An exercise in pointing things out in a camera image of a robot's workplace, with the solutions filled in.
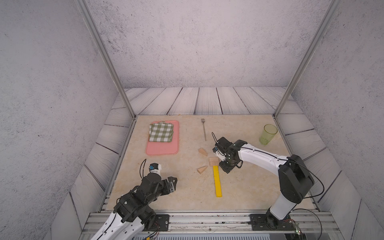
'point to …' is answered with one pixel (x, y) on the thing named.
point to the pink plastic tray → (153, 148)
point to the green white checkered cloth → (161, 132)
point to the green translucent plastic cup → (268, 134)
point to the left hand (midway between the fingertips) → (174, 182)
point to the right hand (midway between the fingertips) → (228, 166)
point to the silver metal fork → (203, 120)
